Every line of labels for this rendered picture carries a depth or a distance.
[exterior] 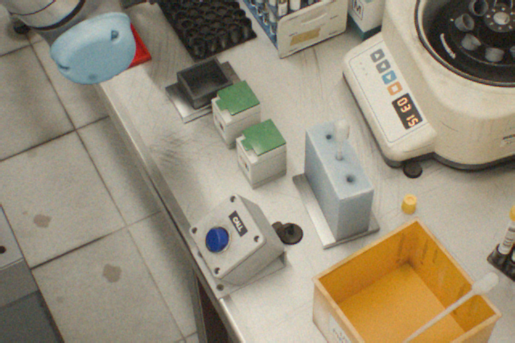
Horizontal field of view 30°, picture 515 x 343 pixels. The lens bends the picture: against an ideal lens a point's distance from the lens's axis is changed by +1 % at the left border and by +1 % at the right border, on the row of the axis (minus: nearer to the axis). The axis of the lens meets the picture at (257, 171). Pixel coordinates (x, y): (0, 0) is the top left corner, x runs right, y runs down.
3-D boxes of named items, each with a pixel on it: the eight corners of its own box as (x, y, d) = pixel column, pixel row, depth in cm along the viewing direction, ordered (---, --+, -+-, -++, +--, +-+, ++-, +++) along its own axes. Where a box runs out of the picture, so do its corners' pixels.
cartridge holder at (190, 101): (165, 94, 122) (162, 76, 119) (228, 67, 124) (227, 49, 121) (183, 124, 120) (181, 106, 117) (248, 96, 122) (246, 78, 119)
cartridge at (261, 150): (237, 165, 116) (235, 133, 110) (271, 150, 117) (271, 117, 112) (253, 190, 114) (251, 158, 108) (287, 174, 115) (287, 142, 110)
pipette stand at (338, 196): (291, 180, 115) (292, 131, 106) (346, 163, 116) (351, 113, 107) (323, 250, 109) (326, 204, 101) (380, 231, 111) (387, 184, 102)
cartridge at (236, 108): (213, 126, 119) (210, 93, 114) (247, 112, 120) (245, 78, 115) (228, 150, 117) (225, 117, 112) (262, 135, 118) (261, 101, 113)
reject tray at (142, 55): (83, 43, 127) (82, 39, 127) (130, 24, 129) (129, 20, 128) (103, 78, 124) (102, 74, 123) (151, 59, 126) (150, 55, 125)
